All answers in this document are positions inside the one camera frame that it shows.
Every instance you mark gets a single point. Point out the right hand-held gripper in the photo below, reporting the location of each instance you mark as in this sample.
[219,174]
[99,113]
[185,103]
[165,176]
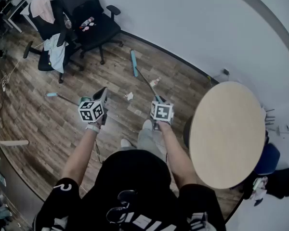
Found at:
[161,112]

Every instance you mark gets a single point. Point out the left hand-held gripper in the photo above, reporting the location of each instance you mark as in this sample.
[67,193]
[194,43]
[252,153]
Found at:
[90,112]

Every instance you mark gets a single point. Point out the white paper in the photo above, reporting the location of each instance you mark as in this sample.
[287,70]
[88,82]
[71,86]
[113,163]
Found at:
[129,96]

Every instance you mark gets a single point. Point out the small plastic bottle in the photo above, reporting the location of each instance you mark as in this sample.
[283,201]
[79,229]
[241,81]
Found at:
[155,82]

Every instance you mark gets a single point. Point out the teal broom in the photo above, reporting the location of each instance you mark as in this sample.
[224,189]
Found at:
[134,64]

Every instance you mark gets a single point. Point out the person's right forearm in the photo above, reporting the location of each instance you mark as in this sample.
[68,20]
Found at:
[175,157]

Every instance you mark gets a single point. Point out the person's left forearm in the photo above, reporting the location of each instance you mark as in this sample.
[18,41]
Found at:
[79,153]

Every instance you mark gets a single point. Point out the person's right white shoe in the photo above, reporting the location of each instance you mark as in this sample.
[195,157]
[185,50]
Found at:
[147,124]

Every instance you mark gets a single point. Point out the person's white shoe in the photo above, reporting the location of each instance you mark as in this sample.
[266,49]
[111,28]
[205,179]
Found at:
[147,124]
[125,143]

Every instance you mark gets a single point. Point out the person's grey trousers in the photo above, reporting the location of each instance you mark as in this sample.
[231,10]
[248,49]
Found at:
[149,141]

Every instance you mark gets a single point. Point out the white wristband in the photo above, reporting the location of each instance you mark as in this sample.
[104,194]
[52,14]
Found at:
[92,128]

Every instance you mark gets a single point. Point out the round black stool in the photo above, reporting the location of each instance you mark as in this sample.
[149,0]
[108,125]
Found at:
[186,133]

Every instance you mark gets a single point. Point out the person's left white shoe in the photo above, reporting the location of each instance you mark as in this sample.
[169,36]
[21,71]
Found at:
[125,143]

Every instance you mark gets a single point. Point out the light blue cloth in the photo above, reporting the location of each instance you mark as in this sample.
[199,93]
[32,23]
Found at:
[56,53]

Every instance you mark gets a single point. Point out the person's black printed shirt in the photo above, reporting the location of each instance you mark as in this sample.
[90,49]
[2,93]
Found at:
[135,172]

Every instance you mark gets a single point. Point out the black office chair with armrests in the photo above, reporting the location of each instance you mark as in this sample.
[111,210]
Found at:
[98,30]

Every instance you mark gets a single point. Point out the round beige table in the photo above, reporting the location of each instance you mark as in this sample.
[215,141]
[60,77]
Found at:
[227,133]

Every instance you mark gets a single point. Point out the bottle with red cap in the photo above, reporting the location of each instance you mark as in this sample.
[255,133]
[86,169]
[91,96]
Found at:
[87,21]

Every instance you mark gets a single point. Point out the black office chair with cloths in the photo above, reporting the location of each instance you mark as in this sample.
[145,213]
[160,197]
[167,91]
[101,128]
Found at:
[47,28]

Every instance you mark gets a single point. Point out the pale wooden plank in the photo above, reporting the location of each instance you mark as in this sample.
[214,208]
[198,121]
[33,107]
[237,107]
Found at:
[13,142]

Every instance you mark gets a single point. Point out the eyeglasses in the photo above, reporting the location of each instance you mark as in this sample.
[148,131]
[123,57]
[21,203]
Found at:
[121,206]

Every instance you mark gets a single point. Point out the dark metal rack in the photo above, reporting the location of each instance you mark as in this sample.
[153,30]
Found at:
[269,117]

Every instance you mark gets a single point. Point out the blue chair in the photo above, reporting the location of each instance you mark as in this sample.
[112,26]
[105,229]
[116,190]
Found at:
[267,157]

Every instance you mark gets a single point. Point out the white desk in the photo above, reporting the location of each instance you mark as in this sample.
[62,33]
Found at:
[15,9]

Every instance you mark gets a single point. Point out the white and pink cloth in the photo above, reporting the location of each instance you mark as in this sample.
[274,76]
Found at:
[258,189]

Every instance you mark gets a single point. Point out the black bag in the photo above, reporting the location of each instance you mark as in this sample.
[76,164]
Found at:
[281,182]

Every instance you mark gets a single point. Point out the wall socket with charger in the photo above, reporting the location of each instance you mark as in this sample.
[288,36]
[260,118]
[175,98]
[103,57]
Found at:
[226,71]

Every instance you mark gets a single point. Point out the white bracket pieces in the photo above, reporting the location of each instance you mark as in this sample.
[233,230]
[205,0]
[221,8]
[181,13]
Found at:
[283,129]

